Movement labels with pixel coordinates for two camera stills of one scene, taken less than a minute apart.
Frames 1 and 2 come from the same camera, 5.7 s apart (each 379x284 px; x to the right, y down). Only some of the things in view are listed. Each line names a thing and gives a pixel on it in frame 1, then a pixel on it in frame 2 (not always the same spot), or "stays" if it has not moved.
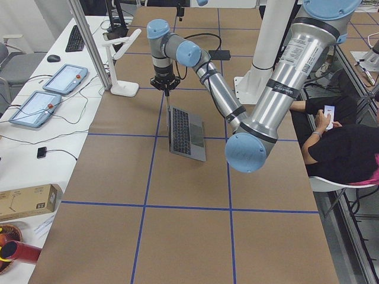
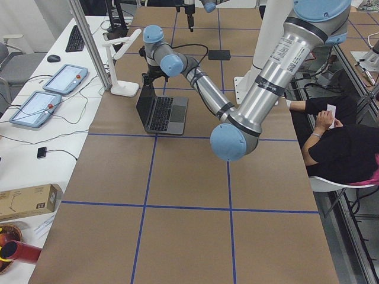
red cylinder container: (15, 249) stays
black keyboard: (76, 42) stays
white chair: (320, 184) stays
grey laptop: (186, 134) to (161, 114)
